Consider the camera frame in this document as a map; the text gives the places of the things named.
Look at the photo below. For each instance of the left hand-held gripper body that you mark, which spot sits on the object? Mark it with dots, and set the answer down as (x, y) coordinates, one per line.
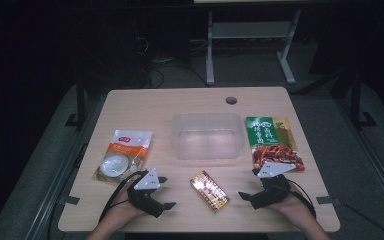
(146, 181)

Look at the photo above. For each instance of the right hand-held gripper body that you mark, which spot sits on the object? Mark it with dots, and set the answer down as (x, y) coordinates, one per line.
(273, 170)

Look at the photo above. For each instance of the green sauce packet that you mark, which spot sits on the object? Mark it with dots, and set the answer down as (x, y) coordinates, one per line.
(273, 140)

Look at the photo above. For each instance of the white and orange food pouch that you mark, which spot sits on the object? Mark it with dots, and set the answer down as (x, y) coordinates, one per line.
(126, 150)

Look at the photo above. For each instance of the clear plastic container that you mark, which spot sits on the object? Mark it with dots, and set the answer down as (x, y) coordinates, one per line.
(208, 136)

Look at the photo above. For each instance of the person's left hand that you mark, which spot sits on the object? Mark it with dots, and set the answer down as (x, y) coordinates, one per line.
(123, 210)

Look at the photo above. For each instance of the person's right hand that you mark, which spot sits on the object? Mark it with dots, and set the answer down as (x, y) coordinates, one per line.
(293, 206)

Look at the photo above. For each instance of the grey tape strip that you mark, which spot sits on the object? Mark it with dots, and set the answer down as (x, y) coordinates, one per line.
(326, 200)
(70, 200)

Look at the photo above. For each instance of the black metal stand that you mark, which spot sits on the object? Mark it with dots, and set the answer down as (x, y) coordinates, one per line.
(80, 100)
(356, 100)

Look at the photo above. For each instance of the aluminium floor rail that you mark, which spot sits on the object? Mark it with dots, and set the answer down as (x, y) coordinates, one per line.
(373, 160)
(60, 180)

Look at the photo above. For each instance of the white metal table frame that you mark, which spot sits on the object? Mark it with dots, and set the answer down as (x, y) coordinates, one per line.
(250, 30)

